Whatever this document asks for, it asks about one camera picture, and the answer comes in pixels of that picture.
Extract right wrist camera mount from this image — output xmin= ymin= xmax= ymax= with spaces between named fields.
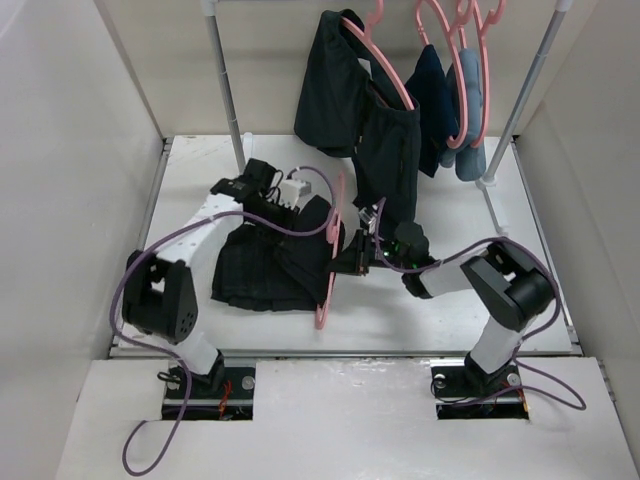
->
xmin=358 ymin=205 xmax=379 ymax=235

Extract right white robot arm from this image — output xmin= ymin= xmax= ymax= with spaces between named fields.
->
xmin=347 ymin=222 xmax=558 ymax=395

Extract white rack foot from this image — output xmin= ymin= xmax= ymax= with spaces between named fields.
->
xmin=476 ymin=178 xmax=510 ymax=237
xmin=242 ymin=132 xmax=255 ymax=163

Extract navy trousers on hanger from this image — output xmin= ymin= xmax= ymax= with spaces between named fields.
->
xmin=405 ymin=44 xmax=459 ymax=178

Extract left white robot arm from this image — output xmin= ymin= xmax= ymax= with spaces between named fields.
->
xmin=116 ymin=158 xmax=277 ymax=397

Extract pink hanger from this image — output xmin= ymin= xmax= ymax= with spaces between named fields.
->
xmin=314 ymin=172 xmax=345 ymax=330
xmin=341 ymin=0 xmax=415 ymax=111
xmin=413 ymin=1 xmax=507 ymax=149

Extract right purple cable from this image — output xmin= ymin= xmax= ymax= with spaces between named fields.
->
xmin=371 ymin=196 xmax=587 ymax=412

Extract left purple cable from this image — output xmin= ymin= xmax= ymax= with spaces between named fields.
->
xmin=108 ymin=165 xmax=339 ymax=476

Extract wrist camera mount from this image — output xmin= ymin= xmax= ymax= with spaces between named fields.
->
xmin=358 ymin=205 xmax=379 ymax=235
xmin=277 ymin=177 xmax=312 ymax=209

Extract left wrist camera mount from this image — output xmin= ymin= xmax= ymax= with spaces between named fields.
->
xmin=277 ymin=177 xmax=312 ymax=209

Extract black trousers on hanger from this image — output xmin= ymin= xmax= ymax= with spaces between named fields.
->
xmin=294 ymin=9 xmax=421 ymax=236

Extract left white rack foot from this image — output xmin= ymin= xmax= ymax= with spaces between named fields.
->
xmin=242 ymin=132 xmax=255 ymax=163

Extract right white rack foot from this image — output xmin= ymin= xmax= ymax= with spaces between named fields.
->
xmin=476 ymin=178 xmax=510 ymax=237

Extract right rack pole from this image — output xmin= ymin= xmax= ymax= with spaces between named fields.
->
xmin=482 ymin=0 xmax=574 ymax=184

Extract purple cable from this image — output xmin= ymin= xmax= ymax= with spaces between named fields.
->
xmin=371 ymin=196 xmax=587 ymax=412
xmin=108 ymin=165 xmax=339 ymax=476

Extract light blue jeans on hanger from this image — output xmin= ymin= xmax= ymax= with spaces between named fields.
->
xmin=439 ymin=48 xmax=486 ymax=182

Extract black trousers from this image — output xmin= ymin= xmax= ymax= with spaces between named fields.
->
xmin=294 ymin=9 xmax=421 ymax=236
xmin=211 ymin=219 xmax=333 ymax=312

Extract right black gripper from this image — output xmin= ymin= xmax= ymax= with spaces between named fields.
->
xmin=324 ymin=228 xmax=410 ymax=275

